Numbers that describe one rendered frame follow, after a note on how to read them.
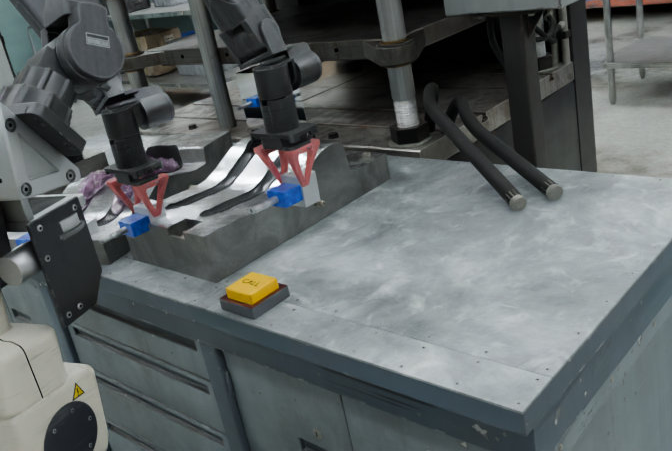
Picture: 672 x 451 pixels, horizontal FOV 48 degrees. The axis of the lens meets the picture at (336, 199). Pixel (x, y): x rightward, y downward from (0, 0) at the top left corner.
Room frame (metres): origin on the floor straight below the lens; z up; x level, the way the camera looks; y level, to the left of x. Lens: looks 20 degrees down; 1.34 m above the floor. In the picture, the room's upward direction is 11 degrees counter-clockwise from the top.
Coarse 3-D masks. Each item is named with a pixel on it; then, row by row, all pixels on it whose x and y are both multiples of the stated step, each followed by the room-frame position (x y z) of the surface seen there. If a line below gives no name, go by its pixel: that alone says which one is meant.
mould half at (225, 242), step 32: (224, 160) 1.55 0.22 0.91; (256, 160) 1.48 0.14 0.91; (320, 160) 1.39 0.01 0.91; (352, 160) 1.53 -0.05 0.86; (384, 160) 1.52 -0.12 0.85; (192, 192) 1.45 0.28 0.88; (224, 192) 1.41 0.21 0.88; (320, 192) 1.38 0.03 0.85; (352, 192) 1.44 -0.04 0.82; (160, 224) 1.29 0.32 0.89; (224, 224) 1.22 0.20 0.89; (256, 224) 1.26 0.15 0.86; (288, 224) 1.31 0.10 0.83; (160, 256) 1.29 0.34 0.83; (192, 256) 1.22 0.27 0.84; (224, 256) 1.20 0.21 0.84; (256, 256) 1.25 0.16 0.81
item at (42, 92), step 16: (16, 80) 0.92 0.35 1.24; (32, 80) 0.90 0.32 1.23; (48, 80) 0.90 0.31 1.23; (64, 80) 0.92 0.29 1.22; (0, 96) 0.89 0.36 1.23; (16, 96) 0.87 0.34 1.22; (32, 96) 0.88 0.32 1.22; (48, 96) 0.88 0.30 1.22; (64, 96) 0.91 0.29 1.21; (16, 112) 0.85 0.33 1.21; (32, 112) 0.83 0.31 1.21; (48, 112) 0.85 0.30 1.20; (64, 112) 0.89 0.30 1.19; (32, 128) 0.86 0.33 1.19; (48, 128) 0.85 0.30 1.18; (64, 128) 0.86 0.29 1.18; (64, 144) 0.87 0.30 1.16; (80, 144) 0.87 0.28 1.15
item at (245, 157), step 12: (252, 144) 1.55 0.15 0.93; (240, 156) 1.53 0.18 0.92; (252, 156) 1.50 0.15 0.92; (240, 168) 1.50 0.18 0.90; (228, 180) 1.48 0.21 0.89; (264, 180) 1.41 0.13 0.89; (204, 192) 1.44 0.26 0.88; (216, 192) 1.42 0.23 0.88; (252, 192) 1.39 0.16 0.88; (168, 204) 1.39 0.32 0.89; (180, 204) 1.40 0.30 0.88; (228, 204) 1.34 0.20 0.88; (204, 216) 1.28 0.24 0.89
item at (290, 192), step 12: (288, 180) 1.20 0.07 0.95; (312, 180) 1.20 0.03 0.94; (276, 192) 1.17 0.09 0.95; (288, 192) 1.16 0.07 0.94; (300, 192) 1.18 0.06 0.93; (312, 192) 1.20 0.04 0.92; (264, 204) 1.15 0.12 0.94; (276, 204) 1.17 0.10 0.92; (288, 204) 1.16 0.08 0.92; (300, 204) 1.19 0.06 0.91
